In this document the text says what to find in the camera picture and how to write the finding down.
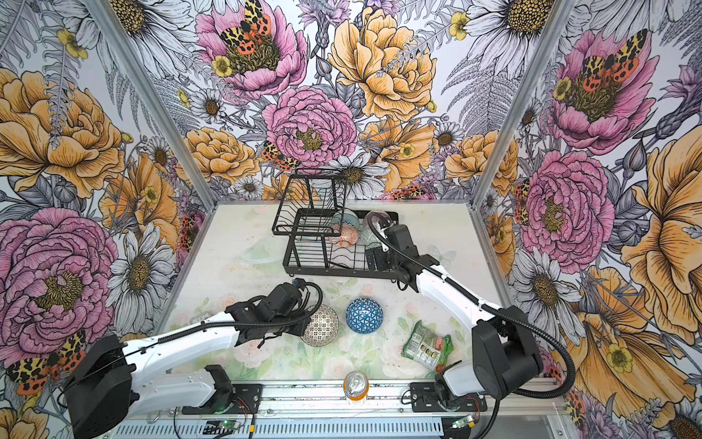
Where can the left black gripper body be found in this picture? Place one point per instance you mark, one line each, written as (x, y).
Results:
(294, 326)

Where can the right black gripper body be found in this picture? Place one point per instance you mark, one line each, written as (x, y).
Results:
(385, 260)

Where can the orange patterned bowl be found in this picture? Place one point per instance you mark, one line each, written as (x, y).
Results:
(344, 236)

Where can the pink striped bowl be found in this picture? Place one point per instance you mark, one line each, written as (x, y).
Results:
(377, 219)

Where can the brown dotted bowl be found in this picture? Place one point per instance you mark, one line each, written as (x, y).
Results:
(322, 328)

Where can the mint green bowl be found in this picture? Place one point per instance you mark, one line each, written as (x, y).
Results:
(346, 217)

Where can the grey green patterned bowl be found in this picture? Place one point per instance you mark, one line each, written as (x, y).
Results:
(368, 239)

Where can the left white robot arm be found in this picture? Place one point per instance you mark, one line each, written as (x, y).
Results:
(117, 380)

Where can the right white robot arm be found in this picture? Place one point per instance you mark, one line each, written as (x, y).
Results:
(505, 356)

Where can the green snack packet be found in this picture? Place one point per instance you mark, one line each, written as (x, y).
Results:
(427, 348)

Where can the orange lidded jar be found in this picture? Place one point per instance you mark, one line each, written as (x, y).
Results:
(356, 387)

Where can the green circuit board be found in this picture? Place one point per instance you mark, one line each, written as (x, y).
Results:
(221, 428)

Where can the black wire dish rack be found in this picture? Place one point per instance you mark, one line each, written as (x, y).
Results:
(307, 205)

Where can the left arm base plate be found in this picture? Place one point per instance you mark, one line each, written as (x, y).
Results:
(243, 398)

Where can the aluminium front rail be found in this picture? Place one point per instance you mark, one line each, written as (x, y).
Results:
(319, 409)

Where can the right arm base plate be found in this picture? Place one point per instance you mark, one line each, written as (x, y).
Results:
(433, 397)

